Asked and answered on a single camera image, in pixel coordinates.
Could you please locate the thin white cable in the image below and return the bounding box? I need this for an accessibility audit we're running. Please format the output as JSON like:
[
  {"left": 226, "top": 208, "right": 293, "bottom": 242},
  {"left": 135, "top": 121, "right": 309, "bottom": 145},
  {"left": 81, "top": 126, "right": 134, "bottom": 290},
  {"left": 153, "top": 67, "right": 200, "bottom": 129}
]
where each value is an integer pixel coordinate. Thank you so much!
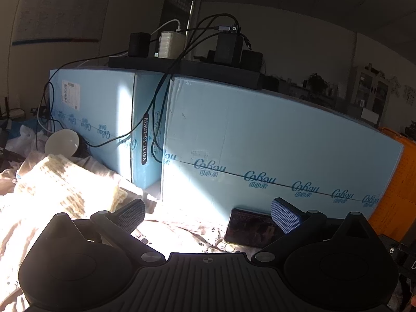
[{"left": 37, "top": 103, "right": 56, "bottom": 134}]

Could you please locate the white ribbed plastic box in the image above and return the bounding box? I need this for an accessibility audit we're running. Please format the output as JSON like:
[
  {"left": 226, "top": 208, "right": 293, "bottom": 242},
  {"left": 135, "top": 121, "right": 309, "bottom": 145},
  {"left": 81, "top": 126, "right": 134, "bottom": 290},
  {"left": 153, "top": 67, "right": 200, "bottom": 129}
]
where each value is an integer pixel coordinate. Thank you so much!
[{"left": 156, "top": 31, "right": 186, "bottom": 59}]

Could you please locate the black cube speaker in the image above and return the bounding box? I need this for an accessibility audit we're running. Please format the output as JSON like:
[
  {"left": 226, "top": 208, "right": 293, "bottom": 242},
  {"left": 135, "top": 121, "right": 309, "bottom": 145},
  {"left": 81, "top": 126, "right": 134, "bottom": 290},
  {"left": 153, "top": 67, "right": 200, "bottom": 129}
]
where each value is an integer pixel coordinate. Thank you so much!
[{"left": 128, "top": 32, "right": 152, "bottom": 58}]

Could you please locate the printed bed sheet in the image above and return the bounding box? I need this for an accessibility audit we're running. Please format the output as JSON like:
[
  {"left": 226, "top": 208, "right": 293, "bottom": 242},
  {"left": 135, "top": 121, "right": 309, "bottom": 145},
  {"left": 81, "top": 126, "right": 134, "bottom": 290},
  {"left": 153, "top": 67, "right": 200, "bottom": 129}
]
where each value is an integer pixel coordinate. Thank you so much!
[{"left": 0, "top": 149, "right": 256, "bottom": 312}]

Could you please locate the small black box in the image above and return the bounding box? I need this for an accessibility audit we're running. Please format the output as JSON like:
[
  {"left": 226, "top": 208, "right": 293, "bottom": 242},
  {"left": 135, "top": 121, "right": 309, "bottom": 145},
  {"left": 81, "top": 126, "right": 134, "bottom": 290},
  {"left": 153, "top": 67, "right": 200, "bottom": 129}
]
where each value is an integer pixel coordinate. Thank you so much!
[{"left": 240, "top": 50, "right": 264, "bottom": 71}]

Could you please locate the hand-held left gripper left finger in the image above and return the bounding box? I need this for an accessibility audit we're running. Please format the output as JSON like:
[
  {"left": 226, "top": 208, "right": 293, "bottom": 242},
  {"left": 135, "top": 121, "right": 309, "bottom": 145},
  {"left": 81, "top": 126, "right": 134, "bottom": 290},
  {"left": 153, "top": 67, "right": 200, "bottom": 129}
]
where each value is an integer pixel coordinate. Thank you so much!
[{"left": 38, "top": 198, "right": 166, "bottom": 265}]

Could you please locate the potted plant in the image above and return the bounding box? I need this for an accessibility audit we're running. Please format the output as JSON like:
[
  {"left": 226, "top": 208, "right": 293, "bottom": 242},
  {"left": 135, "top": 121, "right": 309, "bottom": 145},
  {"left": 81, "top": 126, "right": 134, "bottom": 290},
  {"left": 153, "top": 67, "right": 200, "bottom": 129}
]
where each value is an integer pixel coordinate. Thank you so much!
[{"left": 304, "top": 73, "right": 329, "bottom": 95}]

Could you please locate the black power adapter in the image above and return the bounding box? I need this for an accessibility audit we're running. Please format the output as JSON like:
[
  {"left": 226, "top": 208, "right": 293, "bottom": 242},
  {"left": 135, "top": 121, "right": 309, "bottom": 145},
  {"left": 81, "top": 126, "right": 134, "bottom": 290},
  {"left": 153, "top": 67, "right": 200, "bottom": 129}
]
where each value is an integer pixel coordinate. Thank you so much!
[{"left": 213, "top": 34, "right": 244, "bottom": 66}]

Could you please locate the black smartphone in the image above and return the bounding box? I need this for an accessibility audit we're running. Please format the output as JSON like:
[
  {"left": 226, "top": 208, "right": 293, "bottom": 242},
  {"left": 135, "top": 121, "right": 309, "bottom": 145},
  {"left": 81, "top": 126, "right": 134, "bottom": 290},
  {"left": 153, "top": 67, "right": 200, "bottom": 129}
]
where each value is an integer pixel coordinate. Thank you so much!
[{"left": 224, "top": 207, "right": 284, "bottom": 249}]

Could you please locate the cream knitted sweater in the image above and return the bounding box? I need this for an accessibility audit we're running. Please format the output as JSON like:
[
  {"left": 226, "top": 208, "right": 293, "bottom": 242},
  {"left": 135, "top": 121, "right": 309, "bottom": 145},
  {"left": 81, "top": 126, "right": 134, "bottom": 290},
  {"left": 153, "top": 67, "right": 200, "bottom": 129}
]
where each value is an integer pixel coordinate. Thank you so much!
[{"left": 15, "top": 154, "right": 129, "bottom": 222}]

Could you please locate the dark window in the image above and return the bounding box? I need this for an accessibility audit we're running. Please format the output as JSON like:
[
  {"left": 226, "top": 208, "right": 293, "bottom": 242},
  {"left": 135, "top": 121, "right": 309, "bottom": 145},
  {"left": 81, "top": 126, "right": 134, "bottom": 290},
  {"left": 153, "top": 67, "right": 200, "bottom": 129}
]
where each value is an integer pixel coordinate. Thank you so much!
[{"left": 163, "top": 0, "right": 196, "bottom": 35}]

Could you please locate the wall poster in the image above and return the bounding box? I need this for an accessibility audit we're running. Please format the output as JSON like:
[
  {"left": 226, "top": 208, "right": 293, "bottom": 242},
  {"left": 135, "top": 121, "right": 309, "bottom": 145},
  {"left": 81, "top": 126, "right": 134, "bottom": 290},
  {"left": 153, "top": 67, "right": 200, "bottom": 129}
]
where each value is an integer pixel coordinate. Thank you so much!
[{"left": 11, "top": 0, "right": 113, "bottom": 47}]

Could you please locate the long black cable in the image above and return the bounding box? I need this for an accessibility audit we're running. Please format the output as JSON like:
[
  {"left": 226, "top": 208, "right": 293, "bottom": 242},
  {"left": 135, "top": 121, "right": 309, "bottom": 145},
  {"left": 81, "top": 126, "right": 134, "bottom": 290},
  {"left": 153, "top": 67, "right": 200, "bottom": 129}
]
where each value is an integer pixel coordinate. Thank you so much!
[{"left": 38, "top": 49, "right": 134, "bottom": 148}]

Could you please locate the orange cardboard box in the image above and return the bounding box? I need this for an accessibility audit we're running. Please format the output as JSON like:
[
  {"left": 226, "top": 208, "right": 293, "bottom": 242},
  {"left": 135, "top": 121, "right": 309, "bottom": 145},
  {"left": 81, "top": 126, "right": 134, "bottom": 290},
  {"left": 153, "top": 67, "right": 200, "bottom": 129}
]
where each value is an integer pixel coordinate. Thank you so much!
[{"left": 367, "top": 126, "right": 416, "bottom": 244}]

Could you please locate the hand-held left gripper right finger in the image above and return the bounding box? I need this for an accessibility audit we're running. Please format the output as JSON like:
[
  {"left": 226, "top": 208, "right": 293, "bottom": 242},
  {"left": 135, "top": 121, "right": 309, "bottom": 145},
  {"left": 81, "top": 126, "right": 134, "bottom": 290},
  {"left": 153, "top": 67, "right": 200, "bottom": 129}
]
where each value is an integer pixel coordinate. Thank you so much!
[{"left": 255, "top": 198, "right": 380, "bottom": 263}]

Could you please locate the large light blue cardboard box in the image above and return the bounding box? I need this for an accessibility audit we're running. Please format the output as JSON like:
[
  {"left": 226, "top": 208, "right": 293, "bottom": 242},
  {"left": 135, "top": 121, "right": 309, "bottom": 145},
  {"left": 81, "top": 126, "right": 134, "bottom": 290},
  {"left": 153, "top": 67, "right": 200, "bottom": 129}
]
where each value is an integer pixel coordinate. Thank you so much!
[{"left": 161, "top": 76, "right": 407, "bottom": 222}]

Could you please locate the small light blue cardboard box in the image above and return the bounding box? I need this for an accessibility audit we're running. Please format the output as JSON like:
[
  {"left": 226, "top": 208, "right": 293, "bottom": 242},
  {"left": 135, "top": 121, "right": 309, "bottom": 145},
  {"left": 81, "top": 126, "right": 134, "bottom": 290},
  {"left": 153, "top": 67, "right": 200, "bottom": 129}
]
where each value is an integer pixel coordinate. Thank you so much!
[{"left": 49, "top": 67, "right": 174, "bottom": 202}]

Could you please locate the white plastic bag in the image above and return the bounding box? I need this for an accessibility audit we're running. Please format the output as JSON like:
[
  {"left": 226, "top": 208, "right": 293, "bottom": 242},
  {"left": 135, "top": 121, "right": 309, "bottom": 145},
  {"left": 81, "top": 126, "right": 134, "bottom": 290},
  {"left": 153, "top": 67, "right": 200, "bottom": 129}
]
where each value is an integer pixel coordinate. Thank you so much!
[{"left": 6, "top": 123, "right": 49, "bottom": 154}]

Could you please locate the grey cabinet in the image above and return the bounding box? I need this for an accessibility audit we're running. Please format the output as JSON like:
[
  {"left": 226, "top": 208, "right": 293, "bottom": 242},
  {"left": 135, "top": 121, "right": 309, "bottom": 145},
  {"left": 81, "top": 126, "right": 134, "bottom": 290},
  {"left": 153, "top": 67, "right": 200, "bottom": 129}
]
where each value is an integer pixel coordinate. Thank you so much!
[{"left": 352, "top": 64, "right": 391, "bottom": 122}]

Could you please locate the black foam tray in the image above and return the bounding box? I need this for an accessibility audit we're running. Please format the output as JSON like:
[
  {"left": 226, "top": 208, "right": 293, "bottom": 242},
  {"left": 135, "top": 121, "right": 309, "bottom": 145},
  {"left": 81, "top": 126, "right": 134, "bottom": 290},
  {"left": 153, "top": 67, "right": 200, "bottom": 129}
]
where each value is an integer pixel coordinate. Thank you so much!
[{"left": 108, "top": 55, "right": 265, "bottom": 92}]

